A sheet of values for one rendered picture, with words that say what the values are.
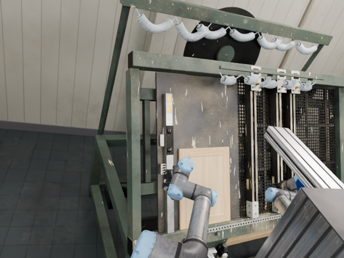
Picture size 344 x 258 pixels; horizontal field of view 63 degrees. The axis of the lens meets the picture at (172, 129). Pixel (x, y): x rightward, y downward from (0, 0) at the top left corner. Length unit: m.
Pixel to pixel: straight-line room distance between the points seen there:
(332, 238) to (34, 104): 3.80
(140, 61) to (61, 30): 2.00
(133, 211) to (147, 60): 0.96
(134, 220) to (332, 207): 1.31
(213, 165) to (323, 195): 1.37
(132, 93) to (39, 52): 2.17
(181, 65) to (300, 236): 1.38
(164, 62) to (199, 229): 1.15
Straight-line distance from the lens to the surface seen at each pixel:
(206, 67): 2.04
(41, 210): 3.25
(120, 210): 2.21
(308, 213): 0.81
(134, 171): 1.81
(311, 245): 0.82
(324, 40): 3.36
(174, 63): 1.92
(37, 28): 3.73
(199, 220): 1.13
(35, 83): 3.98
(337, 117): 3.19
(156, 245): 0.97
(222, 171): 2.19
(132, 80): 1.83
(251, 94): 2.30
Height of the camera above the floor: 2.44
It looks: 30 degrees down
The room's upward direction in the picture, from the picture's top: 16 degrees clockwise
